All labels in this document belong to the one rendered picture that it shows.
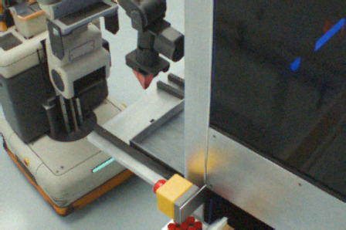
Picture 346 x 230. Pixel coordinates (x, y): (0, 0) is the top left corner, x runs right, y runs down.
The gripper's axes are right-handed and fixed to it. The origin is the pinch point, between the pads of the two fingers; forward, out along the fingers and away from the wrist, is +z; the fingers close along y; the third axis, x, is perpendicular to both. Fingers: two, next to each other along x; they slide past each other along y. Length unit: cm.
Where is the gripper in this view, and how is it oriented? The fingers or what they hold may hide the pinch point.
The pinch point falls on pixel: (145, 86)
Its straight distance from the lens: 122.9
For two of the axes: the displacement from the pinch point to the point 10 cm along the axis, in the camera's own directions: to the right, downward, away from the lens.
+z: -0.8, 6.9, 7.1
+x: 6.6, -5.0, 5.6
